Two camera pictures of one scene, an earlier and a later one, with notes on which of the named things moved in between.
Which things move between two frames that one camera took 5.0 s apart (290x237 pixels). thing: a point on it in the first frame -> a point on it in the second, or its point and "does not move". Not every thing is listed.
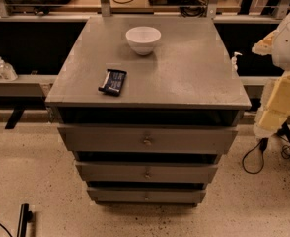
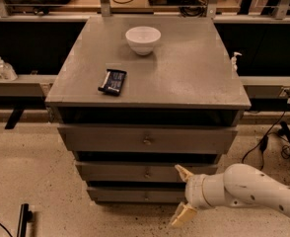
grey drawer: x=147 y=172 does not move
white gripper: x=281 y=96 -> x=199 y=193
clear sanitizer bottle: x=6 y=70 does not move
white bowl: x=143 y=39 does not move
